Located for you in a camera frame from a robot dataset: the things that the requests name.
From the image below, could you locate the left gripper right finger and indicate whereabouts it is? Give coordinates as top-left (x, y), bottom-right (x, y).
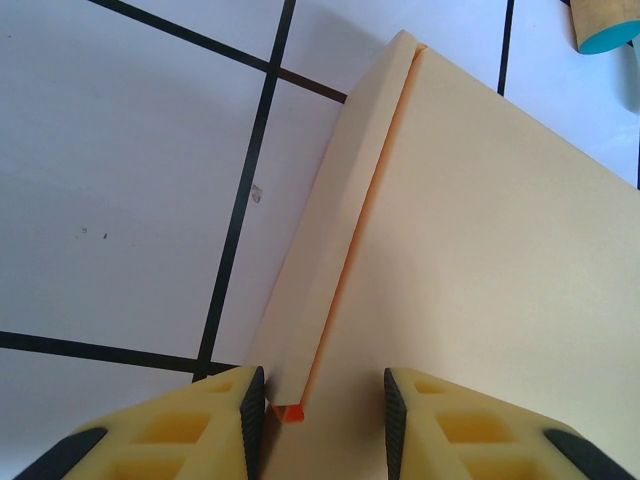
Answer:
top-left (382, 366), bottom-right (639, 480)

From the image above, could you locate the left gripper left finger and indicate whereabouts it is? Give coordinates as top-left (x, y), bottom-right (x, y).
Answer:
top-left (29, 364), bottom-right (267, 480)

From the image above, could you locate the yellow paper box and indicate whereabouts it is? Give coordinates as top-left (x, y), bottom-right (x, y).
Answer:
top-left (244, 29), bottom-right (640, 480)

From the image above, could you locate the teal rake with wooden handle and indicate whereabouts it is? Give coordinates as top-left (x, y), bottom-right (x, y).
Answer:
top-left (569, 0), bottom-right (640, 55)

